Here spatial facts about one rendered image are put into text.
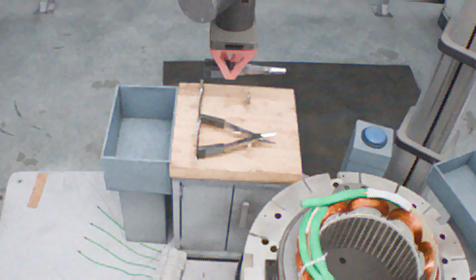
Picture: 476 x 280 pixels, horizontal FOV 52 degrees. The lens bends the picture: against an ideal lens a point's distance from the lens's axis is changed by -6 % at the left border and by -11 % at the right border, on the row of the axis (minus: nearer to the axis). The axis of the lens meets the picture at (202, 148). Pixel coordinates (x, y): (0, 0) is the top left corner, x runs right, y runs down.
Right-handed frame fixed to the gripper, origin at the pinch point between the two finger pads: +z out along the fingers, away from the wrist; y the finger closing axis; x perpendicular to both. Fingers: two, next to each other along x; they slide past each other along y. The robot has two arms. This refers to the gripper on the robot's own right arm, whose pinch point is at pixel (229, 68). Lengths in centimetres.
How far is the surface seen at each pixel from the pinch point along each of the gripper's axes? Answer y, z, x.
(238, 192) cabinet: 12.0, 15.7, 2.2
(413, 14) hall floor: -200, 116, 126
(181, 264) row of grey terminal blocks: 15.8, 33.5, -6.9
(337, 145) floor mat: -87, 114, 56
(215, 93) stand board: -3.5, 8.8, -1.9
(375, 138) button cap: 3.4, 11.0, 25.9
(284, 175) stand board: 13.2, 9.3, 8.6
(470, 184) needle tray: 11.4, 13.0, 43.5
